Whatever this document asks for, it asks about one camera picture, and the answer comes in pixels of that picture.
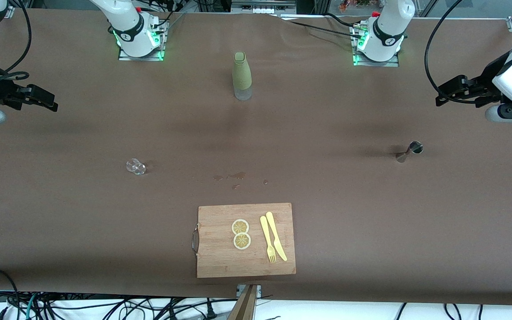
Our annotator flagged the steel double jigger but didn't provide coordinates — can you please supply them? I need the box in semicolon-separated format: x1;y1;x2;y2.
395;140;424;163

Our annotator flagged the clear glass measuring cup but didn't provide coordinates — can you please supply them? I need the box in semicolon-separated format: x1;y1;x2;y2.
125;158;147;176

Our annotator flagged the green sleeved glass bottle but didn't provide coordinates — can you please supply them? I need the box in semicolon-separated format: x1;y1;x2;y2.
232;52;253;101

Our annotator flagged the yellow plastic knife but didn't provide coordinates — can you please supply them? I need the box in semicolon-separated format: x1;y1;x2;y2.
265;212;288;262

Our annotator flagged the yellow plastic fork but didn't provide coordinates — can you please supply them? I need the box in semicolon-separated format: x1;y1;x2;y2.
260;216;277;264

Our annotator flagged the wooden cutting board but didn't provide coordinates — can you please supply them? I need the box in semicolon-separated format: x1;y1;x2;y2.
192;203;296;279

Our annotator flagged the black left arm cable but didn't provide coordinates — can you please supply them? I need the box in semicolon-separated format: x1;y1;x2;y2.
424;0;501;105

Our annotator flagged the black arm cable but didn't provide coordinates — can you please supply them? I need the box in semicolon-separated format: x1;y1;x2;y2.
424;0;501;105
0;0;32;96

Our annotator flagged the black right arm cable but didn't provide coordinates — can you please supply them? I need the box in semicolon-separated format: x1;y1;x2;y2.
0;0;32;96

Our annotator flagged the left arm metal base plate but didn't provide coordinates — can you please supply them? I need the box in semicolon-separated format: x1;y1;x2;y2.
352;24;400;68

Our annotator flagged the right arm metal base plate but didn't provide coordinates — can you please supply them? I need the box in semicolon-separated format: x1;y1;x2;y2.
117;18;166;62

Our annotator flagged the black table cable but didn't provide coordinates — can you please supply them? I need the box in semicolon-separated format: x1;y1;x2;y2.
283;12;364;40

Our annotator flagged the wooden post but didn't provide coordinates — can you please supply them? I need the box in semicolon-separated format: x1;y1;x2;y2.
227;285;259;320

